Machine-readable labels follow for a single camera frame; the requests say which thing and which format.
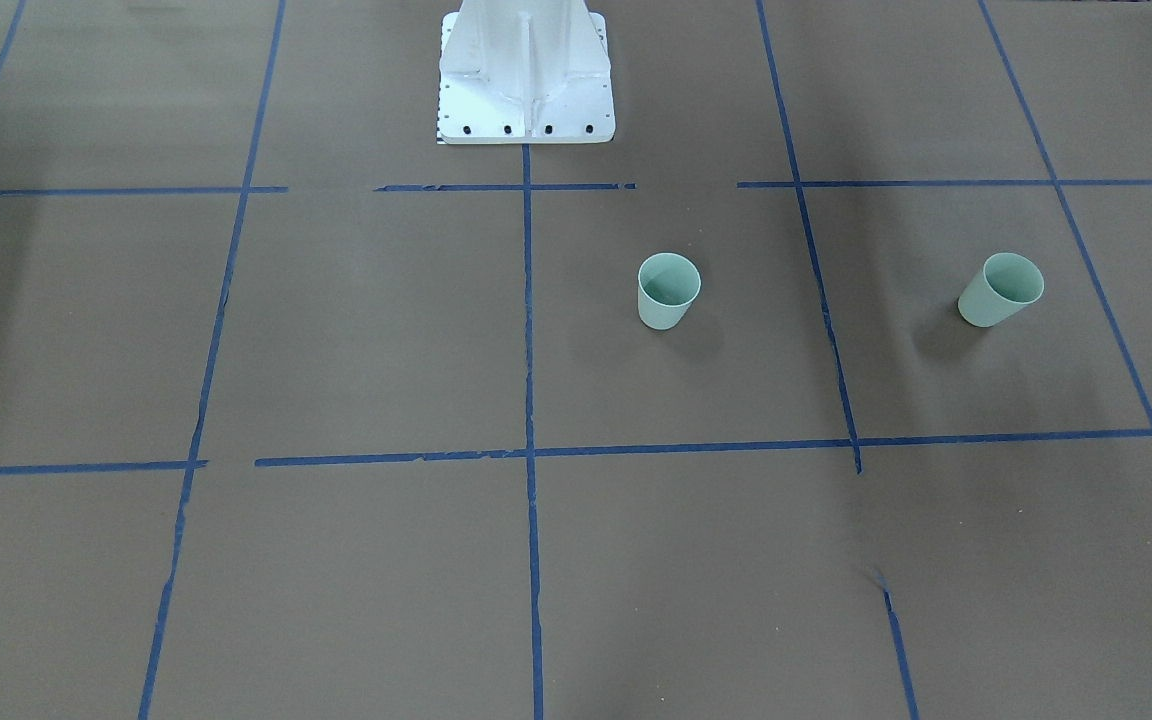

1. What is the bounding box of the green cup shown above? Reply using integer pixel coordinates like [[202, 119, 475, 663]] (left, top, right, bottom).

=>
[[636, 252, 702, 331], [956, 252, 1046, 328]]

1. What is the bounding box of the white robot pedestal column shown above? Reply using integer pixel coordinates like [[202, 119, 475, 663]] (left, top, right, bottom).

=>
[[435, 1, 617, 145]]

